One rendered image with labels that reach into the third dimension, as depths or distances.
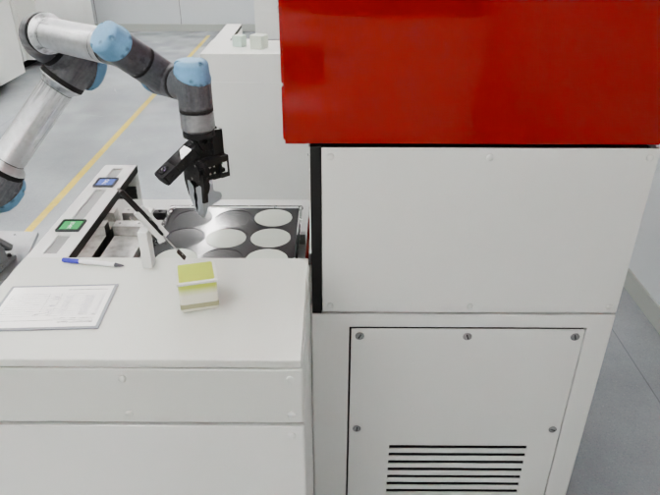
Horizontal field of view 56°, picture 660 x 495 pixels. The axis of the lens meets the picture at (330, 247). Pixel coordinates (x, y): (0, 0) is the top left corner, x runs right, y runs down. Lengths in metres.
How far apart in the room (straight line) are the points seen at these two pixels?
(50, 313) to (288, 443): 0.51
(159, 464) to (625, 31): 1.17
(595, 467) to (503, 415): 0.73
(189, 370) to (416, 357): 0.62
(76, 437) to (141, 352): 0.23
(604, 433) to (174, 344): 1.74
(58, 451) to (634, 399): 2.05
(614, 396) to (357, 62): 1.83
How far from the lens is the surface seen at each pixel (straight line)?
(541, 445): 1.79
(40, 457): 1.34
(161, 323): 1.19
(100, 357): 1.14
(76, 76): 1.78
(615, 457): 2.42
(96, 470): 1.33
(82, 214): 1.67
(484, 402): 1.64
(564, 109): 1.30
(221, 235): 1.60
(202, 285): 1.17
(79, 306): 1.28
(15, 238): 1.94
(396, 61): 1.20
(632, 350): 2.93
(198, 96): 1.39
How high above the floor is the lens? 1.64
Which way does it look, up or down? 29 degrees down
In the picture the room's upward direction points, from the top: straight up
